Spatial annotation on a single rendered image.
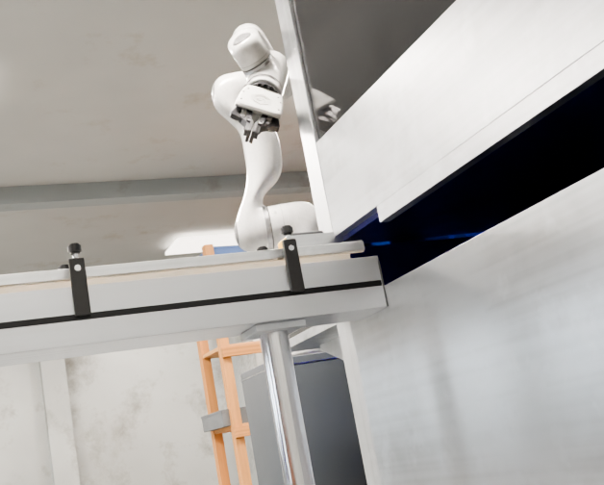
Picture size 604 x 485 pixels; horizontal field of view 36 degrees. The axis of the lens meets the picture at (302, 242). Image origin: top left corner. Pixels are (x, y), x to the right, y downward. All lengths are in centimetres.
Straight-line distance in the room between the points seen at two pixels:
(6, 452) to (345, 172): 1079
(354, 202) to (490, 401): 51
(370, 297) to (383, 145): 26
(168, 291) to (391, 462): 51
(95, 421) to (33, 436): 79
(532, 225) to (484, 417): 32
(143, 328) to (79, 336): 10
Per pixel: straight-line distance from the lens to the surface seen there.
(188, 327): 150
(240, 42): 210
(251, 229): 245
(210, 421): 802
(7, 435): 1234
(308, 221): 246
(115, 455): 1250
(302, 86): 191
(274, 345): 158
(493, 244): 133
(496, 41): 131
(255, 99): 200
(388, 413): 169
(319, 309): 158
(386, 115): 159
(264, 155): 250
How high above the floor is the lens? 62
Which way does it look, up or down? 13 degrees up
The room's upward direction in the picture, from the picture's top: 11 degrees counter-clockwise
